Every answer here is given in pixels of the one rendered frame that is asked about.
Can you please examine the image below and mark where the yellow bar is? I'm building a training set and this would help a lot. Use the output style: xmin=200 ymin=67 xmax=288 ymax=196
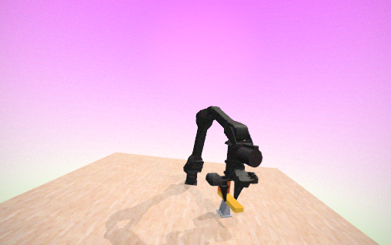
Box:
xmin=218 ymin=181 xmax=244 ymax=213

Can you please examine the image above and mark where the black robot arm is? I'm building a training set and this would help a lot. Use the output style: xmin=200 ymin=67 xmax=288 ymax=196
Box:
xmin=183 ymin=106 xmax=263 ymax=189

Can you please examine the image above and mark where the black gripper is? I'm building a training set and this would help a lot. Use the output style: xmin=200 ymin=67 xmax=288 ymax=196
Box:
xmin=206 ymin=159 xmax=244 ymax=202

